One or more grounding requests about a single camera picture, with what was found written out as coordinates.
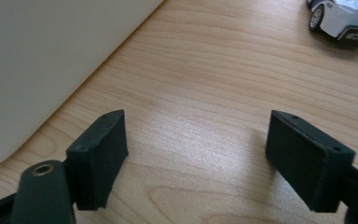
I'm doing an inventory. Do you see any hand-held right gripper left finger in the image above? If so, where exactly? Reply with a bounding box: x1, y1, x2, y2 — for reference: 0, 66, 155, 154
65, 109, 130, 212

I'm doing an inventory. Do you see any white toy police car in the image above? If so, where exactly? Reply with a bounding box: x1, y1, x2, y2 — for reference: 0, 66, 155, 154
306, 0, 358, 49

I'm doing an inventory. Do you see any white rounded panel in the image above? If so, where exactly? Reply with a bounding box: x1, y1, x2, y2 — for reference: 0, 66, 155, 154
0, 0, 166, 174

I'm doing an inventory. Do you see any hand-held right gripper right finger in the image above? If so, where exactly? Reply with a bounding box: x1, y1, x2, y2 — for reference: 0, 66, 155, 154
265, 109, 356, 214

